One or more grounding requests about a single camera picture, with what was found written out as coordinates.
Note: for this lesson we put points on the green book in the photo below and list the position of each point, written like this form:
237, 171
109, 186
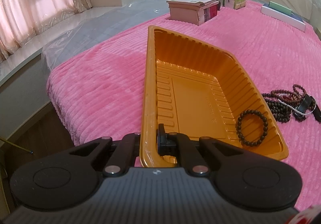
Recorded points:
280, 8

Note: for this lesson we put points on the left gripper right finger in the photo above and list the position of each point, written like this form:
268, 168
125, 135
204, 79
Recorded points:
243, 178

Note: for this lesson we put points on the pink cardboard box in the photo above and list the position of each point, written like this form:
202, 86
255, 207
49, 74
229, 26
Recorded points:
193, 11

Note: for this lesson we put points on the orange plastic tray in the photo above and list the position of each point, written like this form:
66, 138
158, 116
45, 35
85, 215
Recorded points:
198, 90

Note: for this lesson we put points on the clear plastic mattress cover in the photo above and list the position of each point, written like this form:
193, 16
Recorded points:
93, 31

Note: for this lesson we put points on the black smart watch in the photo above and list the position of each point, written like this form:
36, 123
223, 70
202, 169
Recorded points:
317, 113

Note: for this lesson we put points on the black fitness band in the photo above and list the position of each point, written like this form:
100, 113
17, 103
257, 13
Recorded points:
305, 108

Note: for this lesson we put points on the white flat box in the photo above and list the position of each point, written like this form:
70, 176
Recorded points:
293, 19

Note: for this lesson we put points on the pink curtain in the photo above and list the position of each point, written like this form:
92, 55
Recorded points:
37, 0

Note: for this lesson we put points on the pink plush blanket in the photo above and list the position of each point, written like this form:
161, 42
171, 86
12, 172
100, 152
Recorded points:
100, 91

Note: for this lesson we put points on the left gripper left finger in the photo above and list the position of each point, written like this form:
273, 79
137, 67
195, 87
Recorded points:
70, 177

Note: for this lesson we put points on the green yellow tissue pack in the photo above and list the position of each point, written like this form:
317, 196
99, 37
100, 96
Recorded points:
234, 4

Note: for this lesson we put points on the white pearl strand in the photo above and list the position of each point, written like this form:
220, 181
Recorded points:
291, 101

